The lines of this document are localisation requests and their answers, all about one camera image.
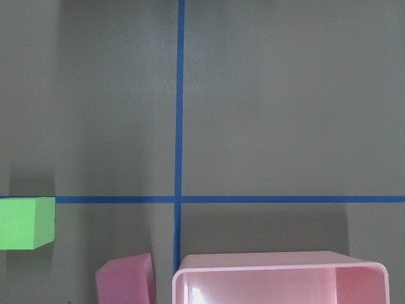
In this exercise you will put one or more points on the magenta block far right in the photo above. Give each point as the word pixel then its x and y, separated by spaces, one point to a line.
pixel 127 280

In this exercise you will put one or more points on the pink plastic bin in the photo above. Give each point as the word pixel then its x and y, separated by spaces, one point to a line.
pixel 280 277

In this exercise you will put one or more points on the green foam block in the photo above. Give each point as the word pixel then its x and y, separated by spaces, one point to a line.
pixel 27 223

